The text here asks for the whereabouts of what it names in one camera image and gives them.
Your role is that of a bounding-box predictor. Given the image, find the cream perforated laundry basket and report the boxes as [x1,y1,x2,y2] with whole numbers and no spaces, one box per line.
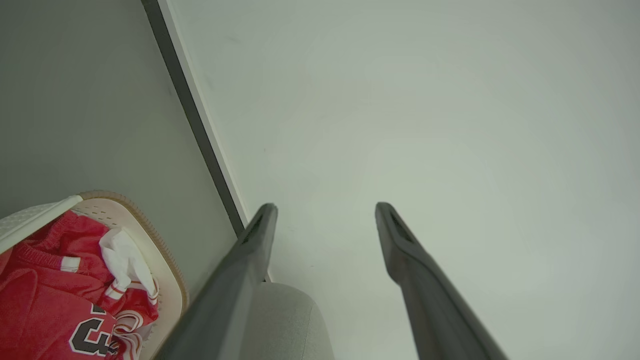
[0,190,190,360]

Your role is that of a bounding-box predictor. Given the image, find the red sports jersey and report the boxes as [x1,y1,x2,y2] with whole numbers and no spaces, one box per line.
[0,210,161,360]

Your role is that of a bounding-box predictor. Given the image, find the grey fabric sofa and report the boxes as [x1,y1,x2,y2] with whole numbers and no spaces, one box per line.
[239,281,335,360]

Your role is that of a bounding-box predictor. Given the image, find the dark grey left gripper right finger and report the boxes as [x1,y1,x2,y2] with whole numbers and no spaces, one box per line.
[375,201,509,360]

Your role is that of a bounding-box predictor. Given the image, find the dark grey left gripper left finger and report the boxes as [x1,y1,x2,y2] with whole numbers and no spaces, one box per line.
[152,202,279,360]

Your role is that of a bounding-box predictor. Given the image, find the white garment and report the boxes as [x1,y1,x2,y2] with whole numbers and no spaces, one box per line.
[99,227,159,301]

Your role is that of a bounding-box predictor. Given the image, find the black and white skirting board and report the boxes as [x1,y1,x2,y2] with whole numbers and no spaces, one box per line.
[141,0,273,283]

